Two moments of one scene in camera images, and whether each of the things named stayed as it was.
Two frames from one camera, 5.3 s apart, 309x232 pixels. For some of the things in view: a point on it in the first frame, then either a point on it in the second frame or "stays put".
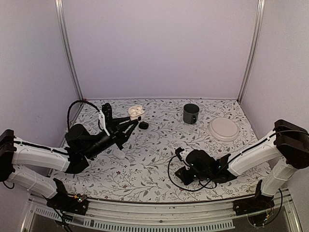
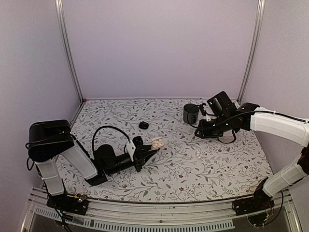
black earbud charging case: x=143 y=125 stays put
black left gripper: x=118 y=134 → x=138 y=162
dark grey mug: x=190 y=111 stays put
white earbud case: x=136 y=111 → x=157 y=143
